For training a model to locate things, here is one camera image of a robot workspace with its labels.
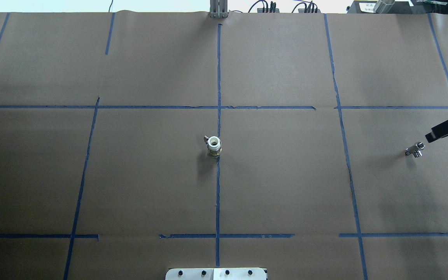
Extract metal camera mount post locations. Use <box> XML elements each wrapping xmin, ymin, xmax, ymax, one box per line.
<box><xmin>209</xmin><ymin>0</ymin><xmax>229</xmax><ymax>18</ymax></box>

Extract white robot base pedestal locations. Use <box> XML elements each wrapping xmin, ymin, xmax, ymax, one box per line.
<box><xmin>165</xmin><ymin>267</ymin><xmax>268</xmax><ymax>280</ymax></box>

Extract black cable plugs left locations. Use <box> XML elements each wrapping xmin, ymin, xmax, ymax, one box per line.
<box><xmin>247</xmin><ymin>0</ymin><xmax>280</xmax><ymax>14</ymax></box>

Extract dark equipment box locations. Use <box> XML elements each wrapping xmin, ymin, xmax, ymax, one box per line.
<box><xmin>346</xmin><ymin>0</ymin><xmax>430</xmax><ymax>14</ymax></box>

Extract chrome tee valve fitting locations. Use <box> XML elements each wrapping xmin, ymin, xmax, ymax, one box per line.
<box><xmin>404</xmin><ymin>142</ymin><xmax>425</xmax><ymax>158</ymax></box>

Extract black cable plugs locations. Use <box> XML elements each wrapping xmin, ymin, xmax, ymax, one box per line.
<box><xmin>291</xmin><ymin>0</ymin><xmax>321</xmax><ymax>14</ymax></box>
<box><xmin>247</xmin><ymin>0</ymin><xmax>280</xmax><ymax>14</ymax></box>

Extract black cable plugs right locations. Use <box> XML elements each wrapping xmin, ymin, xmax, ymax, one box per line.
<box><xmin>291</xmin><ymin>0</ymin><xmax>321</xmax><ymax>14</ymax></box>

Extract white PPR pipe brass fitting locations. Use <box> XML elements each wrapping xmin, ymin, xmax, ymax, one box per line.
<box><xmin>204</xmin><ymin>135</ymin><xmax>222</xmax><ymax>158</ymax></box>

